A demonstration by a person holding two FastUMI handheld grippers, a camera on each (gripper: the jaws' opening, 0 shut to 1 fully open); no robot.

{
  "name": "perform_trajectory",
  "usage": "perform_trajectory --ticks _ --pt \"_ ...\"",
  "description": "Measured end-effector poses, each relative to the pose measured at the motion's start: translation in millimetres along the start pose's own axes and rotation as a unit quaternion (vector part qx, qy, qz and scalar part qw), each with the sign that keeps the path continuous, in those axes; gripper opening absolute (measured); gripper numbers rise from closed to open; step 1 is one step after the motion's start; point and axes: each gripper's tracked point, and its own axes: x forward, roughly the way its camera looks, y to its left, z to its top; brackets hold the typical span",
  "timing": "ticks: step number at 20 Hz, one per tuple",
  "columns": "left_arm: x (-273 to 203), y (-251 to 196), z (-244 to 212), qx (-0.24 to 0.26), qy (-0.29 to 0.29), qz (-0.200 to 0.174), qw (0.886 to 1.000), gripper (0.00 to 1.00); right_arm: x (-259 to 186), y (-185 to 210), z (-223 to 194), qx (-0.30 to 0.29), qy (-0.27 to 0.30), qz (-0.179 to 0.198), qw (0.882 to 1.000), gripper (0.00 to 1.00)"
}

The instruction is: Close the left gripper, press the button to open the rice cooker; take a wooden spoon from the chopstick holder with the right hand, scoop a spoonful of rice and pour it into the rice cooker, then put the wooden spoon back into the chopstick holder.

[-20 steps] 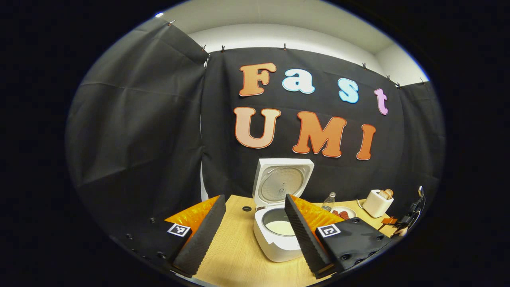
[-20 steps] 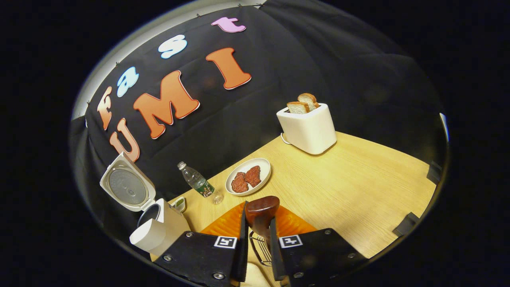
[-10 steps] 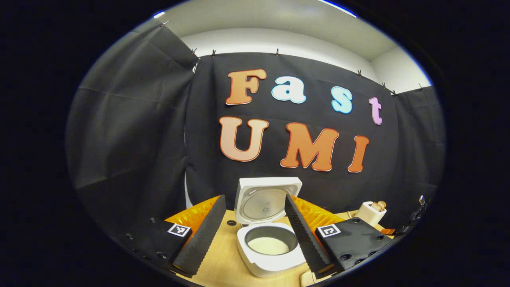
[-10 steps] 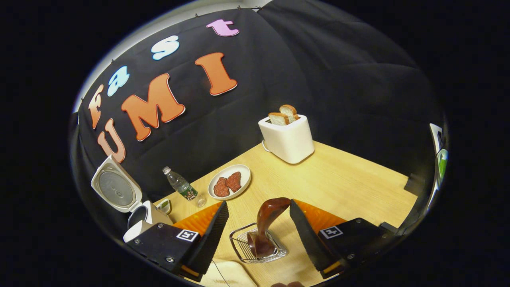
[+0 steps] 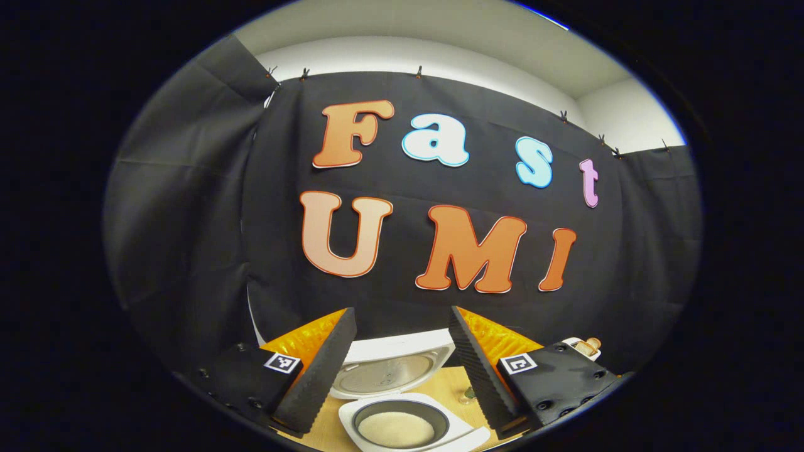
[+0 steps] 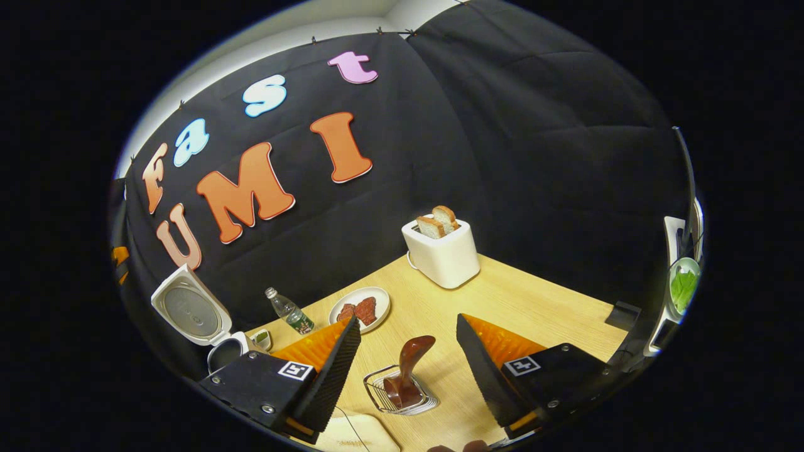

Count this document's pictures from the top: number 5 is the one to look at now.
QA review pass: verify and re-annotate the white toaster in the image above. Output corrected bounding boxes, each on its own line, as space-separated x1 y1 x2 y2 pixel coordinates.
562 337 602 362

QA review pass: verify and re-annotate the row of black cloth clips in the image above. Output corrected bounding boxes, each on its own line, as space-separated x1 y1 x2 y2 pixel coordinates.
267 66 670 158

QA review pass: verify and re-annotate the white rice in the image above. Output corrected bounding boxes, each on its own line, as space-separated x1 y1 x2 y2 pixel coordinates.
357 411 436 449

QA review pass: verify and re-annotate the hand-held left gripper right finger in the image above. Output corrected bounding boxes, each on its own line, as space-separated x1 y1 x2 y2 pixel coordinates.
450 305 624 440

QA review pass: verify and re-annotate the white rice cooker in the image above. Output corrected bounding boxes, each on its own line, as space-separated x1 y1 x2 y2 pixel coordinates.
328 328 491 452

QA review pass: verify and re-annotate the black backdrop cloth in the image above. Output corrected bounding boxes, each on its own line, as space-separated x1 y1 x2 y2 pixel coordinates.
104 35 703 374

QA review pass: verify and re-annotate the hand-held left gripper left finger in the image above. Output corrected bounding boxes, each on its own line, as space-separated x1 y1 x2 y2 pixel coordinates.
173 306 357 439

